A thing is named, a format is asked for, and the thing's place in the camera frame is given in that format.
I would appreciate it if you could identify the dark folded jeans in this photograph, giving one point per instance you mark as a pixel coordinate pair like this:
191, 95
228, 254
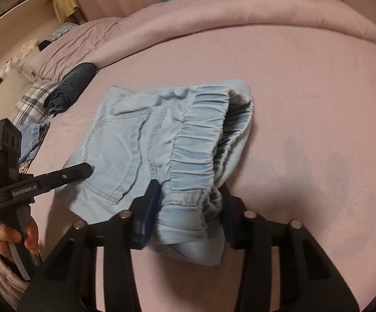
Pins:
71, 84

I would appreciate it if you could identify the small plaid cloth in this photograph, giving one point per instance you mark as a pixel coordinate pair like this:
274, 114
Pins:
61, 31

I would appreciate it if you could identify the blue crumpled garment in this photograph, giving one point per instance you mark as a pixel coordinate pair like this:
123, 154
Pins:
32, 139

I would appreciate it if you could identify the person's left hand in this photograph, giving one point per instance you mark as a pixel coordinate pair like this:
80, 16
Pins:
4, 237

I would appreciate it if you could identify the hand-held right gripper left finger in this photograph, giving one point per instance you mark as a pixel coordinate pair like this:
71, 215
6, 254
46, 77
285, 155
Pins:
149, 214

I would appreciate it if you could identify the pink duvet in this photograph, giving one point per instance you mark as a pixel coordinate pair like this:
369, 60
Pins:
207, 13

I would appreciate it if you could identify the plaid folded cloth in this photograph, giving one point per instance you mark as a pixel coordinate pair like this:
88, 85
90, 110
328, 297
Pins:
35, 99

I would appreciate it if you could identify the person's left forearm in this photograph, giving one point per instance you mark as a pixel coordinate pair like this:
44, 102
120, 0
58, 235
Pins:
2, 279

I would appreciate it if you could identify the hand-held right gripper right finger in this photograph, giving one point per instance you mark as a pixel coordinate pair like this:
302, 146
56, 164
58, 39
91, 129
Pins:
229, 232

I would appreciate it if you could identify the light blue denim pants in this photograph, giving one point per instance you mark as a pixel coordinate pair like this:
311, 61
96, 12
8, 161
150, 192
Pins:
126, 143

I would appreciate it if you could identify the pink bed sheet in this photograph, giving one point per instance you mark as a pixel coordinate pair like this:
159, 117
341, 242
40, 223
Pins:
305, 104

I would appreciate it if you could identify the white plush toy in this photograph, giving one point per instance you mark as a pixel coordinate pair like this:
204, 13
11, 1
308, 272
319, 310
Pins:
19, 58

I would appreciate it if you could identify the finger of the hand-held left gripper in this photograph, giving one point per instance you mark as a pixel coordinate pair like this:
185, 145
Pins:
64, 176

